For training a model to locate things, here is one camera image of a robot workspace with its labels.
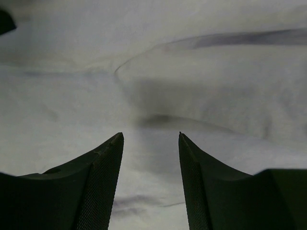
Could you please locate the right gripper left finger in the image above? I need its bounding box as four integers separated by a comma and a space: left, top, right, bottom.
0, 133, 124, 230

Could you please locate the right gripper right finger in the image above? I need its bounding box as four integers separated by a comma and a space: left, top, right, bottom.
178, 134, 307, 230

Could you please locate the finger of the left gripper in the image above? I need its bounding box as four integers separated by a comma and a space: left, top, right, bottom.
0, 9, 16, 35

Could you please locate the purple t shirt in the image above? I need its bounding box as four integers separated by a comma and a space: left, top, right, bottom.
0, 0, 307, 230

